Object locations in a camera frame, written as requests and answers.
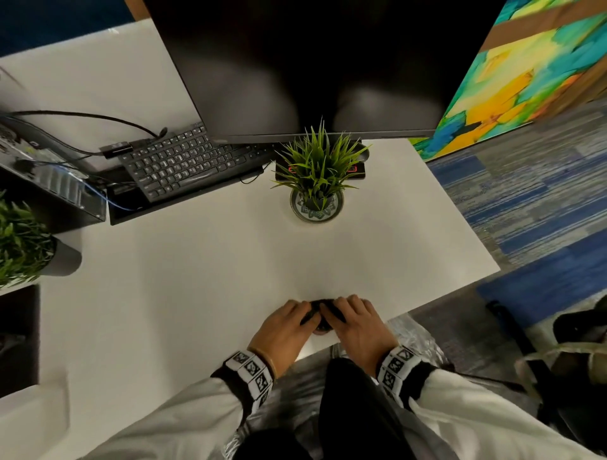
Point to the person's left hand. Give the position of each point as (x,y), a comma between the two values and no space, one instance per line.
(282,336)

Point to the person's right hand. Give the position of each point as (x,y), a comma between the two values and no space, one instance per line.
(362,336)

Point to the yellow and green cleaning cloth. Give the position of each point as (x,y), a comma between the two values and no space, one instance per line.
(325,324)

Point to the patterned round saucer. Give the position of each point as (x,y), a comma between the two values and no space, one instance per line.
(301,215)

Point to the grassy green plant dark pot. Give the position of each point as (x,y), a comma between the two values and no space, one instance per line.
(317,166)

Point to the black computer mouse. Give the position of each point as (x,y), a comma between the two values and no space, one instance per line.
(362,152)

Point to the black keyboard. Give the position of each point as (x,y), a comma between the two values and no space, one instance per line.
(185,163)

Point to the small black labelled adapter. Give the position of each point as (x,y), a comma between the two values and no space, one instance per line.
(116,150)

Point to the bushy green plant grey pot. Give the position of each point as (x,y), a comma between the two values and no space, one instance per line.
(23,246)

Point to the person's left forearm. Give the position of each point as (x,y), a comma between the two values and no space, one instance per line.
(180,426)

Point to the person's right forearm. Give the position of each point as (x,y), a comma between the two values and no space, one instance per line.
(483,426)

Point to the person's black trousers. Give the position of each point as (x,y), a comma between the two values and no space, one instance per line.
(360,412)

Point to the clear plastic floor sheet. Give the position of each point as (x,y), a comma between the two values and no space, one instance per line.
(294,379)

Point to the right marker wristband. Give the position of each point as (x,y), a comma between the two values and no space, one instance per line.
(403,374)

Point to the marker wristband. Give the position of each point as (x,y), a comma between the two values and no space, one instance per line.
(246,379)
(403,374)

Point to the left marker wristband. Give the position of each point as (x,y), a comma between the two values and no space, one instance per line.
(246,379)

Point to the beige tote bag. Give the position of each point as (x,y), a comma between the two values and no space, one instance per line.
(578,365)

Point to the black office chair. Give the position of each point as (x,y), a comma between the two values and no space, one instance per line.
(569,412)

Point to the black monitor with white label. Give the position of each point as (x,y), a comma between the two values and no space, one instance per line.
(19,341)

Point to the translucent plastic container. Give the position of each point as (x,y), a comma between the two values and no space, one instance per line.
(28,426)

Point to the black desktop computer tower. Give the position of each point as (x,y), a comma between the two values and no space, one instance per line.
(47,199)

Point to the black monitor with red-striped stand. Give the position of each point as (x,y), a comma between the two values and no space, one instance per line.
(308,61)

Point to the white partition panel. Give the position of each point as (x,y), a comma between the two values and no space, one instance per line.
(104,76)

